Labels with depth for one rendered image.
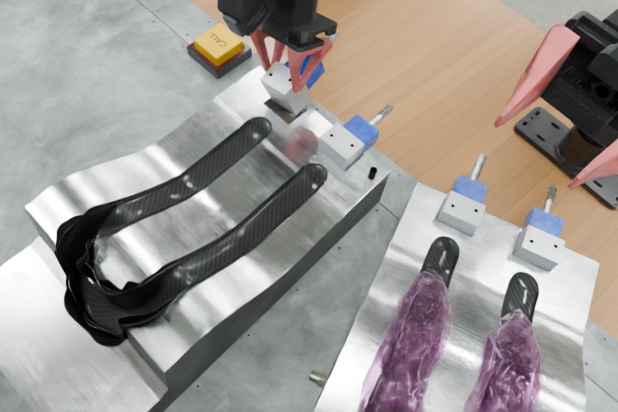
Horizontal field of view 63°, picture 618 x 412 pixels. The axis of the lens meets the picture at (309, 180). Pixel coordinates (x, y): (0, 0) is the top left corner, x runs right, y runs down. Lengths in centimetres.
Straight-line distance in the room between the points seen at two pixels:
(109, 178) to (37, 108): 29
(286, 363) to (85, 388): 23
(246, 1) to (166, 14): 45
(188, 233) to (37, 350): 21
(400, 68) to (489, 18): 23
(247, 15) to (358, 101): 34
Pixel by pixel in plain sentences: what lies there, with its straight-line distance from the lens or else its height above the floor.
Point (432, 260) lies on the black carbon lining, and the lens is 70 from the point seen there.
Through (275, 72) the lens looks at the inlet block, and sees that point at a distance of 71.
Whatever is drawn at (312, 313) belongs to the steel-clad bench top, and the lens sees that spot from 70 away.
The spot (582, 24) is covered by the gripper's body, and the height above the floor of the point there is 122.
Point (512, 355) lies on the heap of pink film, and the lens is 63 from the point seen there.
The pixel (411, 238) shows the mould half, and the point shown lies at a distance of 70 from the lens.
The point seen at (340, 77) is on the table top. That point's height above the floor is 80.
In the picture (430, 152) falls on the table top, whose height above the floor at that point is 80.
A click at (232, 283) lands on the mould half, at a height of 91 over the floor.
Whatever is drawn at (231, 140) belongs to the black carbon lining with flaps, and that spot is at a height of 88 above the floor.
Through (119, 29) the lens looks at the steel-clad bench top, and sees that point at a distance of 101.
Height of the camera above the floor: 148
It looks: 60 degrees down
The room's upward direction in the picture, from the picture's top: 6 degrees clockwise
